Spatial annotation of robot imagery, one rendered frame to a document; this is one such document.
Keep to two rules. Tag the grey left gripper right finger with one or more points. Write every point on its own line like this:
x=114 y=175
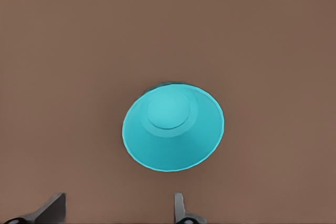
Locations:
x=181 y=211

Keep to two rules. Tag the turquoise bowl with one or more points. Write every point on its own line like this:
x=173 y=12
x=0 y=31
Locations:
x=173 y=140

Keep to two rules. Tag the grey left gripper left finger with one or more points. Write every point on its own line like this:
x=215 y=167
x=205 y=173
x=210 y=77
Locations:
x=50 y=209

